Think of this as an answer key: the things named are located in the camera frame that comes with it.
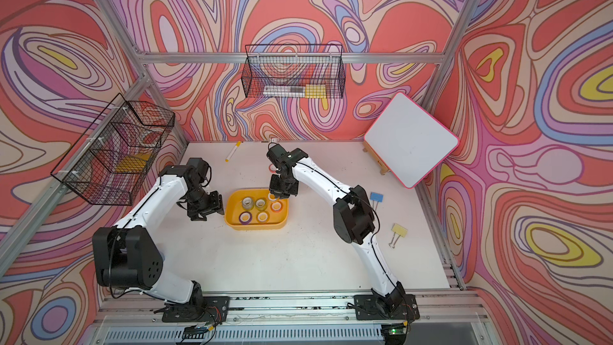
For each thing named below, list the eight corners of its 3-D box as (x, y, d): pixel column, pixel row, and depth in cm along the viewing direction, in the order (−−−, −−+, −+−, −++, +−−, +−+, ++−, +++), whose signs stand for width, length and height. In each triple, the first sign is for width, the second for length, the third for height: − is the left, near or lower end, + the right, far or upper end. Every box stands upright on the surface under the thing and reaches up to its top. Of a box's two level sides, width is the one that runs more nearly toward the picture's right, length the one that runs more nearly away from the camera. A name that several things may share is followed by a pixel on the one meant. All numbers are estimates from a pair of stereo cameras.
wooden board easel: (381, 177, 109) (384, 169, 104) (359, 149, 120) (361, 141, 116) (386, 175, 109) (389, 167, 105) (363, 148, 120) (365, 140, 116)
